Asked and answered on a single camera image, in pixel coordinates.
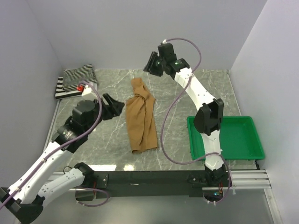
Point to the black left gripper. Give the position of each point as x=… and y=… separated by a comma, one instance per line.
x=114, y=108

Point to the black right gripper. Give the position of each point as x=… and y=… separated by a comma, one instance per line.
x=149, y=66

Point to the wide striped black white tank top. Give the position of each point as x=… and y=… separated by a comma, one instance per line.
x=60, y=91

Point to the tan tank top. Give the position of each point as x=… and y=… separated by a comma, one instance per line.
x=140, y=120

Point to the thin striped black tank top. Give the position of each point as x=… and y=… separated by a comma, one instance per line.
x=85, y=71

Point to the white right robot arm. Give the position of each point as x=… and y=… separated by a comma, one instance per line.
x=209, y=109

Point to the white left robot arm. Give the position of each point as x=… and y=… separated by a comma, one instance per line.
x=28, y=196

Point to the green plastic bin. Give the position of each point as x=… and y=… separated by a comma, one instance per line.
x=239, y=139

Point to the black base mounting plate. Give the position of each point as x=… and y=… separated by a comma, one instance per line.
x=151, y=183

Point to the aluminium rail frame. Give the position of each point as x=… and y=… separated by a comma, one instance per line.
x=247, y=179

